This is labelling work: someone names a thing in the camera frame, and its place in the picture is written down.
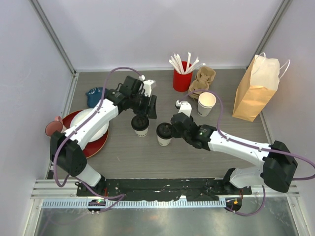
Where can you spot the white wrapped straws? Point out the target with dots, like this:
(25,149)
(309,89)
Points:
(184,67)

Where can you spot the stack of white paper cups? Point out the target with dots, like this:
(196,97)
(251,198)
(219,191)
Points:
(206,102)

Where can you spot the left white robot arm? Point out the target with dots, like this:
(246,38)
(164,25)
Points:
(67,147)

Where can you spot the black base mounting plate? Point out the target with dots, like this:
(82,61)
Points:
(167,189)

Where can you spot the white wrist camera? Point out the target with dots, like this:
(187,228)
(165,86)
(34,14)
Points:
(148,85)
(183,107)

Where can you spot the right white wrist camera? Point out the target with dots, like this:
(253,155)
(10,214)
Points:
(183,107)

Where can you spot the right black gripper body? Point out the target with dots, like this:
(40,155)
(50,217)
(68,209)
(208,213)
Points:
(176,134)

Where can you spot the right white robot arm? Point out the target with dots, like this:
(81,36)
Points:
(272,164)

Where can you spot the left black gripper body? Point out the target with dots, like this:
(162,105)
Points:
(140,104)

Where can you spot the red round plate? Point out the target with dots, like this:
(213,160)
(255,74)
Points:
(91,148)

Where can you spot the white paper plate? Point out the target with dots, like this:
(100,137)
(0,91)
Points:
(78,117)

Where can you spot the white paper cup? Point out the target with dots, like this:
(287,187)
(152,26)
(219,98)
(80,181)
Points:
(163,142)
(141,133)

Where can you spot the red straw holder cup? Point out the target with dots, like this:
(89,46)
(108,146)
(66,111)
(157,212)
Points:
(181,82)

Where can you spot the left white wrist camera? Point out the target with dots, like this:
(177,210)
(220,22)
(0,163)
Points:
(148,85)

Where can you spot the blue cloth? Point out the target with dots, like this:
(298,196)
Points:
(93,96)

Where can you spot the brown paper bag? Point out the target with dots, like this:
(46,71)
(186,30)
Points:
(258,85)

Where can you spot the black lid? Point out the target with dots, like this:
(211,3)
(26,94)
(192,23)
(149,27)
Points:
(164,130)
(139,123)

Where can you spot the brown cardboard cup carrier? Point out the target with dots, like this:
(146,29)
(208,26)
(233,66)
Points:
(203,79)

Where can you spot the pink plastic cup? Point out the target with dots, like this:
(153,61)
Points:
(55,125)

